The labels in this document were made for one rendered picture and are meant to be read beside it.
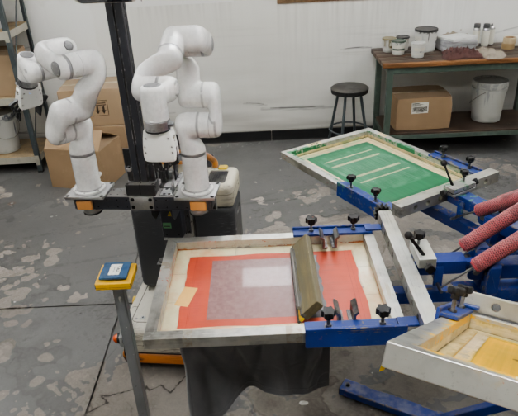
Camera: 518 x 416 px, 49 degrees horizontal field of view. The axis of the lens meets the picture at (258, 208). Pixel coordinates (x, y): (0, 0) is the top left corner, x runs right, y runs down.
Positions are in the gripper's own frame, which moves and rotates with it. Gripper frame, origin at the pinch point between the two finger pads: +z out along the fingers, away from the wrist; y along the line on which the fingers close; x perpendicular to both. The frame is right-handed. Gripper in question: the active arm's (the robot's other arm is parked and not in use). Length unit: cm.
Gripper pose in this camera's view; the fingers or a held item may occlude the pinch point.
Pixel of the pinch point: (163, 175)
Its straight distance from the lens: 178.9
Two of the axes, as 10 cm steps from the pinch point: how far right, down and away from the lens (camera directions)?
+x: -1.0, 4.8, -8.7
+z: 0.5, 8.8, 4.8
